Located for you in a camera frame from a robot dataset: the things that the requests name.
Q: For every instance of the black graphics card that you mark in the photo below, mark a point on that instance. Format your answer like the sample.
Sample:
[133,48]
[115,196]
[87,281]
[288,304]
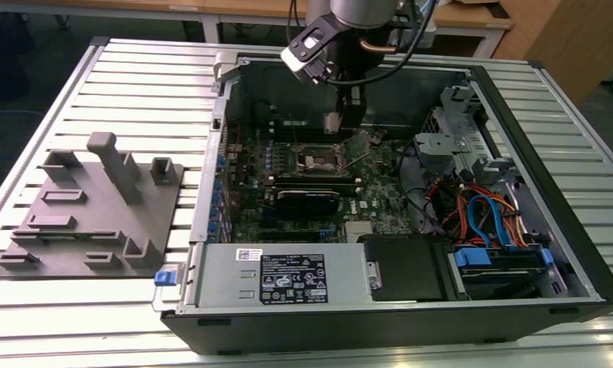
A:
[307,205]

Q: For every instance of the grey parts rack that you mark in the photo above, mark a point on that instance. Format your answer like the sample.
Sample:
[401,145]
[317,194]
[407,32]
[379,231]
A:
[97,214]

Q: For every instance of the metal drive cage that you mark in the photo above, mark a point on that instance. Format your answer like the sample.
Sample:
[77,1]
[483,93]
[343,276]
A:
[455,115]

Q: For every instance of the silver chipset heatsink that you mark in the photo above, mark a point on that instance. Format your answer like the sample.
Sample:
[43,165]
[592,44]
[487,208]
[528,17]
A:
[360,228]

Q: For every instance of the blue disk carrier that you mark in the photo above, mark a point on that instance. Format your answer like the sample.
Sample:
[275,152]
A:
[469,257]

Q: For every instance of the wooden desk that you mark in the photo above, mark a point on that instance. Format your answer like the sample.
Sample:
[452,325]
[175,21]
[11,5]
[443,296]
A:
[107,3]
[480,21]

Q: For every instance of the blue case latch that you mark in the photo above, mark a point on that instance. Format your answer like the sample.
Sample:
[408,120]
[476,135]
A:
[164,278]

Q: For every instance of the wooden cabinet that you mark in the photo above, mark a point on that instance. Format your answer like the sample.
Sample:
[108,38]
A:
[577,42]

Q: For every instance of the metal locking lever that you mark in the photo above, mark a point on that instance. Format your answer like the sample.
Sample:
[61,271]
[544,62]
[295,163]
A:
[356,161]
[297,142]

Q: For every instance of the CPU socket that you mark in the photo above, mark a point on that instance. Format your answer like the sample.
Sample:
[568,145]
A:
[319,161]

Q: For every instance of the silver CPU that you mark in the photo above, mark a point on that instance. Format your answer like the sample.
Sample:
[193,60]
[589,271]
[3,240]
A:
[331,122]

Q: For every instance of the black PC case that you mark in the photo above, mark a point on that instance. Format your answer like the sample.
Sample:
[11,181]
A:
[388,329]

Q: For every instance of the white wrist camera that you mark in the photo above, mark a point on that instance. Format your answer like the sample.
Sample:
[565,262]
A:
[304,50]

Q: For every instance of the green motherboard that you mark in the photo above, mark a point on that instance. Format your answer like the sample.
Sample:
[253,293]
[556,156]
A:
[383,191]

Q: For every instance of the silver power supply box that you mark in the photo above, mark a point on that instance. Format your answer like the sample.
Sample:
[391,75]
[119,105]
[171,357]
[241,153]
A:
[224,276]

